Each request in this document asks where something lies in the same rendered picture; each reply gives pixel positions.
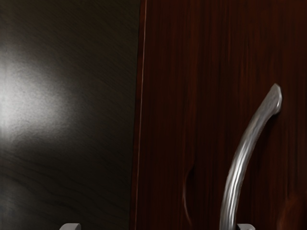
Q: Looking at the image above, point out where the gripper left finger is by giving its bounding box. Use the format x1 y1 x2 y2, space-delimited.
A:
59 223 83 230

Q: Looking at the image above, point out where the dark red wooden cabinet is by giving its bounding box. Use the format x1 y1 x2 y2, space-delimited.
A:
129 0 307 230

